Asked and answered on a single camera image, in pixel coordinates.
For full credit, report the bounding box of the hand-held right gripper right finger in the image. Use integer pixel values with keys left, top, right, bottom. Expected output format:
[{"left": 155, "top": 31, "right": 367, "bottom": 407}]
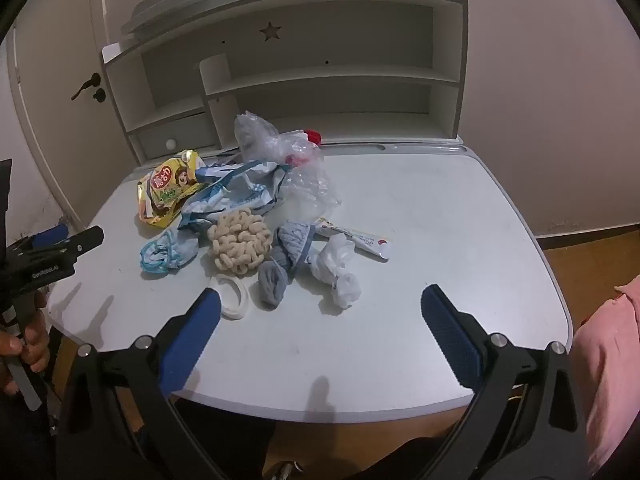
[{"left": 420, "top": 284, "right": 591, "bottom": 480}]

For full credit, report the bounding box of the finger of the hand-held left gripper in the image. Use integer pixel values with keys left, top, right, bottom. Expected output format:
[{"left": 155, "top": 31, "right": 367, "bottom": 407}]
[
  {"left": 22, "top": 225, "right": 105, "bottom": 267},
  {"left": 10, "top": 223, "right": 70, "bottom": 259}
]

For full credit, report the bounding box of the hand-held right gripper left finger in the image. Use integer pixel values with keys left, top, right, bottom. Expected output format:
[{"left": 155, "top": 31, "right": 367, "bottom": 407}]
[{"left": 56, "top": 288, "right": 226, "bottom": 480}]

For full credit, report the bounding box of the white tape ring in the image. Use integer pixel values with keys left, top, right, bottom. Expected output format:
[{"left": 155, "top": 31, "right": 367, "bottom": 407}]
[{"left": 209, "top": 274, "right": 251, "bottom": 320}]

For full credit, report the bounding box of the light blue cloth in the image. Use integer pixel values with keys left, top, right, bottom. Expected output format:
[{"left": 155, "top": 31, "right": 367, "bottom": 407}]
[{"left": 139, "top": 230, "right": 200, "bottom": 276}]

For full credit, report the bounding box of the yellow snack packet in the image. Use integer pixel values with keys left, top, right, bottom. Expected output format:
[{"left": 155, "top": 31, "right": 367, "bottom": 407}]
[{"left": 137, "top": 150, "right": 206, "bottom": 228}]

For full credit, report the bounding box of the white squeezed tube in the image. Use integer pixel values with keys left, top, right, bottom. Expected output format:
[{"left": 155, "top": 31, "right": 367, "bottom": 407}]
[{"left": 315, "top": 217, "right": 392, "bottom": 262}]

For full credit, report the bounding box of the grey blue sock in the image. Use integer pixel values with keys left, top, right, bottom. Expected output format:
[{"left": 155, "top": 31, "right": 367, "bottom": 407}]
[{"left": 257, "top": 220, "right": 317, "bottom": 309}]

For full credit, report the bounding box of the white cloth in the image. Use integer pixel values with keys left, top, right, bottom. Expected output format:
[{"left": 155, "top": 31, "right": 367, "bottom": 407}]
[{"left": 306, "top": 234, "right": 362, "bottom": 309}]

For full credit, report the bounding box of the paper trash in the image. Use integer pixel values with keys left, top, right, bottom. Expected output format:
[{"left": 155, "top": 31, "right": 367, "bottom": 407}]
[{"left": 177, "top": 159, "right": 288, "bottom": 233}]

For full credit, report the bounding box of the clear plastic bag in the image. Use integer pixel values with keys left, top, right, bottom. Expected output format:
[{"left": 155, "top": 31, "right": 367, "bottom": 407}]
[{"left": 234, "top": 111, "right": 343, "bottom": 221}]

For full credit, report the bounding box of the person's left hand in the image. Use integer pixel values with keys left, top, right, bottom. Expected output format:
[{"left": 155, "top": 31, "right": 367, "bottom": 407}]
[{"left": 0, "top": 291, "right": 52, "bottom": 397}]

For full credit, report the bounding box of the white hutch drawer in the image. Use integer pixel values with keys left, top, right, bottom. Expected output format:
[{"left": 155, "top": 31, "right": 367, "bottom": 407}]
[{"left": 136, "top": 112, "right": 217, "bottom": 160}]

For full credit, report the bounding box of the cream door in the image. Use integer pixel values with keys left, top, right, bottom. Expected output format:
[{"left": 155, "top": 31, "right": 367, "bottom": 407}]
[{"left": 10, "top": 0, "right": 146, "bottom": 228}]

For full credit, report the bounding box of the white loose shelf board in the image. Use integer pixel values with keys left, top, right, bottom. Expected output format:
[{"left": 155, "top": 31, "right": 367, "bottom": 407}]
[{"left": 120, "top": 0, "right": 213, "bottom": 36}]

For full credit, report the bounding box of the white desk hutch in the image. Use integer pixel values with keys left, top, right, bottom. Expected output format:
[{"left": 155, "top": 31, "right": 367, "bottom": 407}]
[{"left": 101, "top": 0, "right": 470, "bottom": 166}]

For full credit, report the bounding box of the dark door handle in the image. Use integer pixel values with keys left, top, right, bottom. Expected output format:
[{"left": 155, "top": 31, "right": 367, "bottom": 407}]
[{"left": 71, "top": 73, "right": 102, "bottom": 102}]

